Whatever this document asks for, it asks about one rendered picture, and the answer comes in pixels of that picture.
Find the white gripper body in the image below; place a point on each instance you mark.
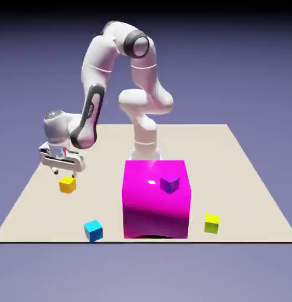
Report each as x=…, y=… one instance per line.
x=63, y=161

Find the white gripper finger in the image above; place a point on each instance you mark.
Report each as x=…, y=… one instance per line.
x=55, y=170
x=73, y=174

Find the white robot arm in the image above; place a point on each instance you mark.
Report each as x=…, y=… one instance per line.
x=141, y=70

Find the small orange cube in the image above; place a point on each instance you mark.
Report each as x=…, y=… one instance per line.
x=67, y=184

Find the small cyan cube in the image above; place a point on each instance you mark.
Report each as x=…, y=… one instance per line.
x=93, y=230

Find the small purple cube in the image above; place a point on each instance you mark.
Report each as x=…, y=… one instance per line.
x=169, y=185

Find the small yellow-green cube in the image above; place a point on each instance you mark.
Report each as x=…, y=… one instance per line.
x=211, y=223

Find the large magenta box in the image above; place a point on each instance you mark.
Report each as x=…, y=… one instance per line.
x=156, y=200

